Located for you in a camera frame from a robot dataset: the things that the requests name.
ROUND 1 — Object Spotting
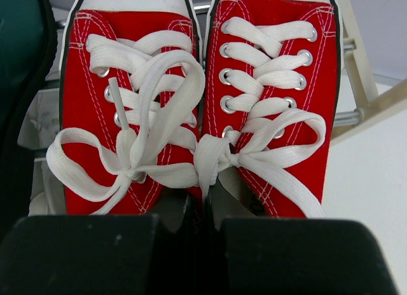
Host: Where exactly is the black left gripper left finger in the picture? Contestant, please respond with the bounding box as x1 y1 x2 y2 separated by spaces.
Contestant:
1 214 191 294

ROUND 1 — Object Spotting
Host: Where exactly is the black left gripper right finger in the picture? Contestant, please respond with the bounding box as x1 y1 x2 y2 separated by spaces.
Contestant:
205 218 397 294

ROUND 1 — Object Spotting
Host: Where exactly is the red canvas sneaker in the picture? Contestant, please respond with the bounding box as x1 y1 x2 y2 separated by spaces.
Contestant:
46 0 205 216
194 0 343 219

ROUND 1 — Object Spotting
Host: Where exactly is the green loafer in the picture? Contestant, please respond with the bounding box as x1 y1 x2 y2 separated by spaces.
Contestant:
1 0 57 235

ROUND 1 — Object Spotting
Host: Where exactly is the white metal shoe shelf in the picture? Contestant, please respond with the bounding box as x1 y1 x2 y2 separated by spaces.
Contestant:
31 0 407 162

